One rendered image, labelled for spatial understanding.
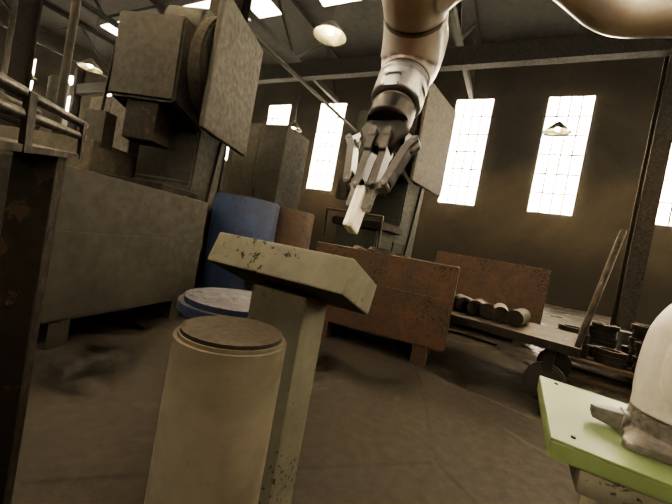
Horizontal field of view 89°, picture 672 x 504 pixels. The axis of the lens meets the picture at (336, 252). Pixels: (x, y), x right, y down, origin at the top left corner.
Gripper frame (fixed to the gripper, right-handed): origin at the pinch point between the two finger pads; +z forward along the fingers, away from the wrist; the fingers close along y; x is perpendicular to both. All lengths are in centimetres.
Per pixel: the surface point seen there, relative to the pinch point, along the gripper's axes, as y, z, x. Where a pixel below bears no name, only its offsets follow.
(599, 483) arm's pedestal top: 40, 25, 31
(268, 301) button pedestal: -8.6, 17.3, -0.3
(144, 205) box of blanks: -144, -16, 57
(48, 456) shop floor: -67, 66, 21
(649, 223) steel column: 212, -371, 632
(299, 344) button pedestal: -2.2, 21.5, 1.7
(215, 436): 0.9, 32.0, -12.9
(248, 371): 2.1, 25.5, -13.6
